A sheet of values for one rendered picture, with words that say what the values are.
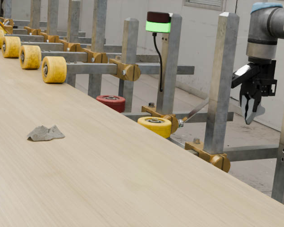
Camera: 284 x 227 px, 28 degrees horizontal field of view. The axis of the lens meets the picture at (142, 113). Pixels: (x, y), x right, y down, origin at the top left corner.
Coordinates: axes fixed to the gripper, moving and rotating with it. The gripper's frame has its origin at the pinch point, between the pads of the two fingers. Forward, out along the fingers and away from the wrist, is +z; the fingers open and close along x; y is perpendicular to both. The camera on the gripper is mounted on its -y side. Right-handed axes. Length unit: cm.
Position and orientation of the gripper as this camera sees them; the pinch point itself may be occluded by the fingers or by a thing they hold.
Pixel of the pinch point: (246, 120)
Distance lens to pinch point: 181.3
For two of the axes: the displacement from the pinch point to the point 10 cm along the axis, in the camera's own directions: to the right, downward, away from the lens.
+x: -4.6, -2.4, 8.6
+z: -0.9, 9.7, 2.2
